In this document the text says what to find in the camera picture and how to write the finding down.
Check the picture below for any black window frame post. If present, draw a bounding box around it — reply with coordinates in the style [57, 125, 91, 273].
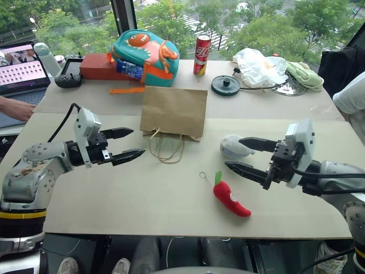
[110, 0, 138, 39]

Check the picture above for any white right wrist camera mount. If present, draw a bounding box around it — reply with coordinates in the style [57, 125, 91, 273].
[285, 118, 316, 189]

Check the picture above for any bystander in white shirt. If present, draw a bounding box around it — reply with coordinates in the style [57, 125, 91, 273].
[332, 70, 365, 145]

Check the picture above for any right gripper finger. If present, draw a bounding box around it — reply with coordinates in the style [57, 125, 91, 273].
[224, 160, 271, 190]
[238, 136, 279, 153]

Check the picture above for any black jacket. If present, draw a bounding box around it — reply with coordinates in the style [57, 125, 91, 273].
[317, 46, 365, 98]

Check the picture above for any bystander bare hand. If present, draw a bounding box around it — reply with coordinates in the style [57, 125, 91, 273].
[0, 95, 37, 123]

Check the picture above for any blue snack packet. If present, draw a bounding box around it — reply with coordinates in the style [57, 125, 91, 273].
[116, 59, 144, 80]

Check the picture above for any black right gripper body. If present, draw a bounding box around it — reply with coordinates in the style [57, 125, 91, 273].
[261, 139, 303, 191]

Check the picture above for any round silver metal plate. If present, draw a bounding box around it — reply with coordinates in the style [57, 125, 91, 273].
[269, 73, 309, 96]

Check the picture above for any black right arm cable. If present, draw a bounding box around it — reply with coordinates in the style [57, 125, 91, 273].
[290, 161, 365, 195]

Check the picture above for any white plastic bag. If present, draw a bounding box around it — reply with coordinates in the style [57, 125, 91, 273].
[231, 47, 288, 88]

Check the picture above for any light green cloth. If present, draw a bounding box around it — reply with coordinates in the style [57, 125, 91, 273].
[285, 61, 325, 92]

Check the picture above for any grey plush toy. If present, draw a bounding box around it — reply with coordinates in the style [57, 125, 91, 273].
[220, 134, 257, 159]

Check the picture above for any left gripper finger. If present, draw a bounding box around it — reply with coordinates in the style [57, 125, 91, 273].
[100, 127, 135, 141]
[110, 148, 146, 167]

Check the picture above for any teal dinosaur kids backpack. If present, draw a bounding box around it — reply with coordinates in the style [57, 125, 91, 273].
[106, 29, 181, 95]

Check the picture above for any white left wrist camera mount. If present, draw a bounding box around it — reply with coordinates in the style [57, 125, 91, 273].
[73, 107, 102, 168]

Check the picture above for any black handheld controller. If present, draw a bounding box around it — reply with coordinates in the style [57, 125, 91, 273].
[54, 54, 84, 88]

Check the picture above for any red drink can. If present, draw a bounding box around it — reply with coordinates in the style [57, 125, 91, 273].
[193, 34, 212, 76]

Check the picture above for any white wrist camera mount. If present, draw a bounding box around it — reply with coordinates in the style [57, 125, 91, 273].
[285, 118, 316, 189]
[73, 107, 102, 168]

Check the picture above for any white green water bottle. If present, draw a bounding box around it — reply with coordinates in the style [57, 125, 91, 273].
[33, 42, 62, 78]

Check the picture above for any black round disc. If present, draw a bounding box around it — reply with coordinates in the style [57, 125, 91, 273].
[210, 75, 242, 97]

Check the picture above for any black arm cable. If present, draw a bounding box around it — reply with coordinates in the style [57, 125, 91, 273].
[47, 102, 82, 143]
[290, 161, 365, 195]

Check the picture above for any red rectangular box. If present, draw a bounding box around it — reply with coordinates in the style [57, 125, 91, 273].
[79, 53, 129, 81]

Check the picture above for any grey trouser leg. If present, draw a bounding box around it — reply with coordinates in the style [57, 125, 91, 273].
[129, 236, 161, 274]

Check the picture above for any red chili plush toy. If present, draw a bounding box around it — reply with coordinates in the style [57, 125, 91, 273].
[199, 170, 252, 218]

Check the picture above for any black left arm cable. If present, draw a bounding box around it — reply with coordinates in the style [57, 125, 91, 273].
[47, 102, 82, 143]

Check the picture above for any brown paper bag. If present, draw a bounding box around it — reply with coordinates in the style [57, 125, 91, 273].
[139, 86, 209, 164]

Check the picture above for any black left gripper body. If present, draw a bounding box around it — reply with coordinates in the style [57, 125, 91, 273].
[85, 132, 112, 166]

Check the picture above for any open laptop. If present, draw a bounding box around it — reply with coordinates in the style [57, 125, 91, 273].
[0, 41, 52, 128]

